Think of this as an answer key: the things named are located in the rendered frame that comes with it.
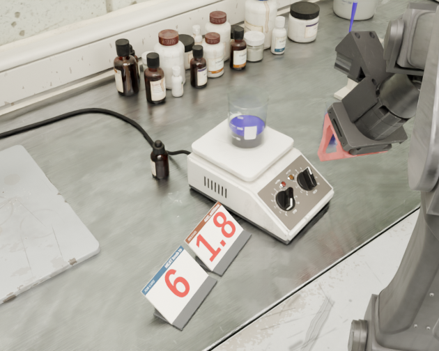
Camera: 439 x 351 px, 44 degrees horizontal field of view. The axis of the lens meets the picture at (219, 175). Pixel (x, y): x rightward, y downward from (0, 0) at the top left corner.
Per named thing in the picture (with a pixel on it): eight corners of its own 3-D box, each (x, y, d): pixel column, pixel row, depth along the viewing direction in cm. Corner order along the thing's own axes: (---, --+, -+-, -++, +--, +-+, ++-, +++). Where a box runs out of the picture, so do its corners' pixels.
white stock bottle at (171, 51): (187, 88, 112) (185, 40, 104) (157, 90, 111) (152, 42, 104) (185, 73, 116) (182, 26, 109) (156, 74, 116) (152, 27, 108)
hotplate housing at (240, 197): (333, 200, 88) (341, 162, 82) (287, 248, 80) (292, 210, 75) (226, 144, 98) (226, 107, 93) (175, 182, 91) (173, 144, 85)
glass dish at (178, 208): (203, 212, 86) (203, 203, 84) (178, 231, 83) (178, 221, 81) (178, 196, 88) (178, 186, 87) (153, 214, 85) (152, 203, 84)
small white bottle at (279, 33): (267, 50, 123) (270, 17, 118) (278, 47, 125) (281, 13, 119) (276, 56, 122) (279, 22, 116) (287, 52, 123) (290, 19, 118)
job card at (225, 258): (251, 235, 82) (253, 216, 79) (221, 276, 76) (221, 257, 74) (217, 219, 84) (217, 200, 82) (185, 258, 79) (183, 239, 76)
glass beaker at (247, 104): (274, 140, 86) (279, 95, 80) (249, 160, 82) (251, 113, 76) (240, 122, 89) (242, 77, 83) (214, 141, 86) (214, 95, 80)
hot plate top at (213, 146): (296, 144, 86) (297, 139, 85) (249, 184, 79) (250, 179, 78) (236, 115, 91) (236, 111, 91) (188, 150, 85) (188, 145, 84)
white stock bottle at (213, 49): (196, 72, 116) (196, 35, 110) (211, 64, 119) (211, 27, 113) (213, 81, 114) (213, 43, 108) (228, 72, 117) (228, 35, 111)
